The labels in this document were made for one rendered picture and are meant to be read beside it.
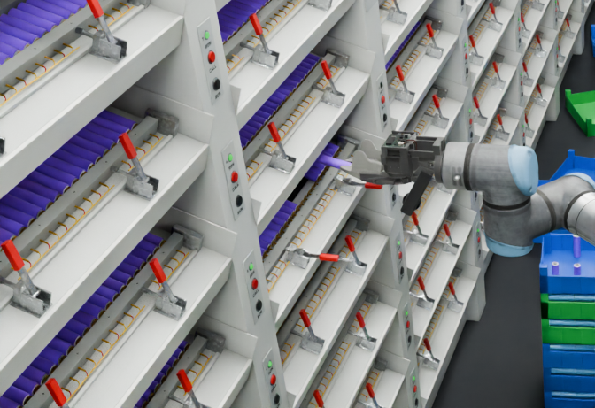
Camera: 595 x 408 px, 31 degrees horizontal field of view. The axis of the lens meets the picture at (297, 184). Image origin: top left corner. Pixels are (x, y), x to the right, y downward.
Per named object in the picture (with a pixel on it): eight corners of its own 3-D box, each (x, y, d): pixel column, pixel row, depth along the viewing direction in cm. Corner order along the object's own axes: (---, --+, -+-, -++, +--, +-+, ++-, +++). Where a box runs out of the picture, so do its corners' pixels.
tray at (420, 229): (463, 178, 309) (477, 139, 301) (404, 299, 261) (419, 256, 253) (397, 153, 313) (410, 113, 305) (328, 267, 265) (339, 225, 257)
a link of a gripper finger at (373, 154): (347, 134, 214) (390, 138, 210) (351, 160, 217) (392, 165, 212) (341, 141, 211) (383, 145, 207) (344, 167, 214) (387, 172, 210)
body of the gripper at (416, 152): (389, 129, 209) (449, 132, 204) (393, 167, 213) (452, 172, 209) (376, 147, 203) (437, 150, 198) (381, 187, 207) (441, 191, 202)
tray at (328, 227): (375, 174, 234) (385, 139, 229) (269, 343, 186) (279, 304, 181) (291, 142, 238) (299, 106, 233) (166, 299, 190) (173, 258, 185)
